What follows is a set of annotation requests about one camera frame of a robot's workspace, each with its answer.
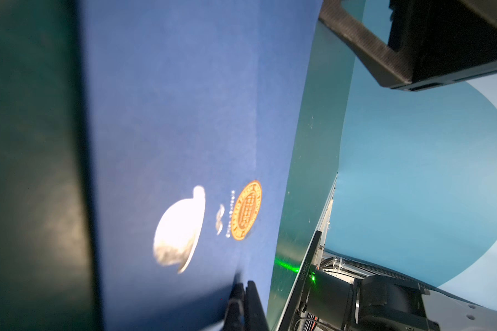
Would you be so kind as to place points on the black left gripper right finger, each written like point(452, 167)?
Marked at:
point(255, 315)

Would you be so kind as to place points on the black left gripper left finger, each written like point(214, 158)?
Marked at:
point(234, 315)

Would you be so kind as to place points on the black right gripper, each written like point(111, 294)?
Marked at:
point(446, 42)

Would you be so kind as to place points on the dark blue envelope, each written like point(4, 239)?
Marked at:
point(192, 111)

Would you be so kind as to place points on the aluminium rail front frame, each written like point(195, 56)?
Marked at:
point(291, 313)

